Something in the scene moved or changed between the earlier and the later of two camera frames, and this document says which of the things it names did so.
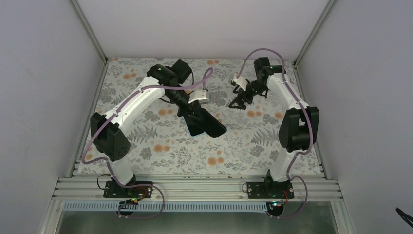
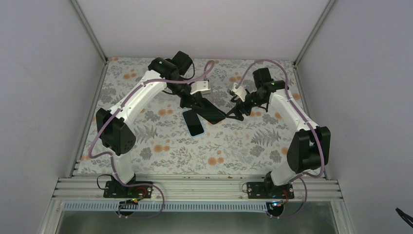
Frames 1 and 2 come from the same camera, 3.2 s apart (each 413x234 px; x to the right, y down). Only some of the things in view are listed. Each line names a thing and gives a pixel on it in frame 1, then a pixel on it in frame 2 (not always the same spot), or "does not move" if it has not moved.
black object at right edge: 407,218 does not move
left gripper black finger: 195,119 to 206,109
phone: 211,126 to 209,111
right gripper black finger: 238,100 to 238,109
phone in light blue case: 194,130 does not move
